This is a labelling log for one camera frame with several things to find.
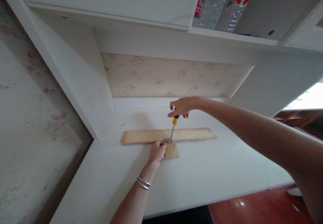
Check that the person's left hand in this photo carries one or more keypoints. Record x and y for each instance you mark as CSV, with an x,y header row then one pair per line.
x,y
157,154

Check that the small metal hinge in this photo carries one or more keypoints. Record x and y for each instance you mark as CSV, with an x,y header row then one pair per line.
x,y
169,140

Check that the window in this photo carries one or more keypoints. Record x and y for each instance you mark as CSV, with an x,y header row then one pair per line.
x,y
306,98

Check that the person's left fingers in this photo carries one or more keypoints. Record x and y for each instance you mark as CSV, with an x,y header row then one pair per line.
x,y
159,144

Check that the person's right fingers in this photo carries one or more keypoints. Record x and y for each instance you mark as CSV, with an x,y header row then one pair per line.
x,y
174,113

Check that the clear plastic water bottle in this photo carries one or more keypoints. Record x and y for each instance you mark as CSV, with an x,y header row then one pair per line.
x,y
214,7

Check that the grey panel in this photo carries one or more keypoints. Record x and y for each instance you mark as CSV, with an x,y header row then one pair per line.
x,y
272,9

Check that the short wooden board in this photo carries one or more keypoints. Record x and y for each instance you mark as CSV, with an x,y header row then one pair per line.
x,y
172,150

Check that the red white label plastic bottle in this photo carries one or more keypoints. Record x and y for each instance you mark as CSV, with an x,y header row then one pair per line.
x,y
238,5

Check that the black flat object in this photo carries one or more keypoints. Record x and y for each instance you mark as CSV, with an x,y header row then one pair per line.
x,y
176,215

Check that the person's right hand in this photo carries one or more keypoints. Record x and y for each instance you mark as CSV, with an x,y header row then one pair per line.
x,y
188,105

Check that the brown wooden furniture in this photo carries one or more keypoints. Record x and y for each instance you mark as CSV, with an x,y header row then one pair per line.
x,y
300,123

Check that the long wooden board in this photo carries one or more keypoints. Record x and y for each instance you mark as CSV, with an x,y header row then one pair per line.
x,y
191,134

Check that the white overhead cabinet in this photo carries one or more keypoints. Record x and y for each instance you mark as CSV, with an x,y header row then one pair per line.
x,y
113,4

